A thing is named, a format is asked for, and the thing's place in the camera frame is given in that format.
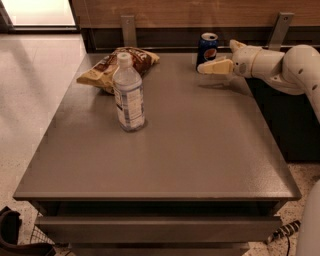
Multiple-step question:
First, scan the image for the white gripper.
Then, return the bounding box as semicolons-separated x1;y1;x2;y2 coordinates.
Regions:
197;39;262;78

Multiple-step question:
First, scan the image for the wire basket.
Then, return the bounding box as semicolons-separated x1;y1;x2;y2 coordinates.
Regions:
29;224;75;256

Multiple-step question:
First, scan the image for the right metal bracket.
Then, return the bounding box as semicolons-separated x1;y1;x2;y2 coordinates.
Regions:
267;12;294;51

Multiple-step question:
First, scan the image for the metal bracket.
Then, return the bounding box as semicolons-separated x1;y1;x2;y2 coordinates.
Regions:
121;15;137;47
267;12;294;51

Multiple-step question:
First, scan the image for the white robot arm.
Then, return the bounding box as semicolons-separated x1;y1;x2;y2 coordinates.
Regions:
197;39;320;256

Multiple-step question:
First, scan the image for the blue pepsi can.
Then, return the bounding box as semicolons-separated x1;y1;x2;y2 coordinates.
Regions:
196;32;218;66

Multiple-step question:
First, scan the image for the clear plastic water bottle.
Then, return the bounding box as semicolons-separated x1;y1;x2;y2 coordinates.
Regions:
113;52;145;132

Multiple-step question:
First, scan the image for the left metal bracket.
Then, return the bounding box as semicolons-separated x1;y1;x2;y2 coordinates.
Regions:
121;15;137;47

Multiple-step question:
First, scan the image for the brown chip bag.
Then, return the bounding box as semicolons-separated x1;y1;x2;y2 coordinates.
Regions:
76;47;160;94

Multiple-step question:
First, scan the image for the striped cable on floor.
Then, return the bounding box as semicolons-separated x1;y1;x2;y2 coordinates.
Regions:
265;219;302;245

